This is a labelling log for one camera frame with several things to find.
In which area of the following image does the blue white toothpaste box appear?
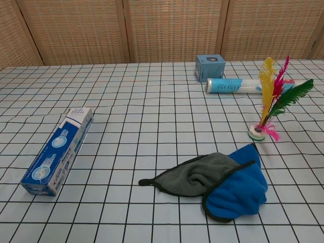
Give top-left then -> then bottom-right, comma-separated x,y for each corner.
20,107 -> 94,196

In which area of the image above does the clear blue-labelled tube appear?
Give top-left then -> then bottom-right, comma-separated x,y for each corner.
206,77 -> 305,96

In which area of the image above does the blue and grey microfibre cloth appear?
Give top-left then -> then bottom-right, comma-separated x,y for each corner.
138,143 -> 269,216

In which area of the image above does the woven bamboo folding screen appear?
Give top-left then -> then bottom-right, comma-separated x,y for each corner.
0,0 -> 324,72

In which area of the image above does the light blue checked tablecloth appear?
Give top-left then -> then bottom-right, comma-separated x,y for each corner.
0,59 -> 324,243

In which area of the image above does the colourful feather shuttlecock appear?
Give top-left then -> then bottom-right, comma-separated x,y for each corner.
248,55 -> 314,142

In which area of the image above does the small light blue box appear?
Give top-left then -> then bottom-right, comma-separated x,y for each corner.
194,54 -> 226,83

